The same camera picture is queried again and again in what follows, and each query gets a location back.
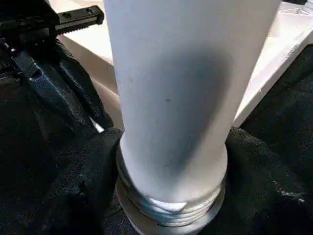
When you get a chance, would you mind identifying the black mat cloth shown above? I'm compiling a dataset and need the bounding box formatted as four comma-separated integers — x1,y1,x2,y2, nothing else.
0,36,313,235

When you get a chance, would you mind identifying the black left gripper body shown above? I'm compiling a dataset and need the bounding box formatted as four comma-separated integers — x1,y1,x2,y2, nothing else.
0,0,106,76

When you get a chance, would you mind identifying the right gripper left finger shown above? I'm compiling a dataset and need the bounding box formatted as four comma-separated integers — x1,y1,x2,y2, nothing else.
31,126,123,235

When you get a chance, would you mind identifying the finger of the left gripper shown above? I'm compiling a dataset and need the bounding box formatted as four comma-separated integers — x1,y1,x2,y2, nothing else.
11,51,99,135
55,40,113,128

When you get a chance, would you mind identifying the white plastic table leg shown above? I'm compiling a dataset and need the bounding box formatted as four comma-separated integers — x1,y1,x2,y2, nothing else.
102,0,281,217

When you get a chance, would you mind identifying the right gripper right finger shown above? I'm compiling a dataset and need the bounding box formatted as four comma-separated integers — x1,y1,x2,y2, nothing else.
219,126,313,235

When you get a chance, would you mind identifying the white plastic table top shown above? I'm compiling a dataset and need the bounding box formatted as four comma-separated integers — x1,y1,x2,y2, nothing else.
48,0,313,235

